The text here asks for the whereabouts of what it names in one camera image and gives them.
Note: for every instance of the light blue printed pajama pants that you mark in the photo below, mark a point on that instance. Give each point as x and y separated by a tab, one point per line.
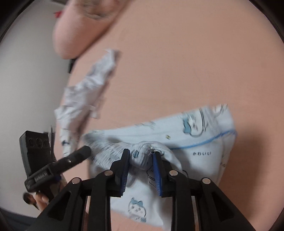
195	142

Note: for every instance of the person's left hand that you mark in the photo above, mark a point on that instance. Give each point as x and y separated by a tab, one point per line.
42	201

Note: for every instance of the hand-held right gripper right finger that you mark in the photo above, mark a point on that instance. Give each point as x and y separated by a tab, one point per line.
158	173

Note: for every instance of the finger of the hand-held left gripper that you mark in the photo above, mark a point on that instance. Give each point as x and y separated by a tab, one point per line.
74	157

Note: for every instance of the light blue printed pajama top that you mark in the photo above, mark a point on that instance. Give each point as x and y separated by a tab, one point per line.
86	97

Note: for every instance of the black bag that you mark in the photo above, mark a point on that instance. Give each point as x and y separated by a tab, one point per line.
71	65

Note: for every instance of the red haired doll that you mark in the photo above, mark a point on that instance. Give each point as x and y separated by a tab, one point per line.
58	13

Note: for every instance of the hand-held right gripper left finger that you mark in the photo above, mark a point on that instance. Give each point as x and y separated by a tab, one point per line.
123	170

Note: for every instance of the rolled pink quilt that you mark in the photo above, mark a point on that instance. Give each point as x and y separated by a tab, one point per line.
82	28

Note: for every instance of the bed with pink sheet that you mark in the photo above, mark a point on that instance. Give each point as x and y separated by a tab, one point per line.
188	66

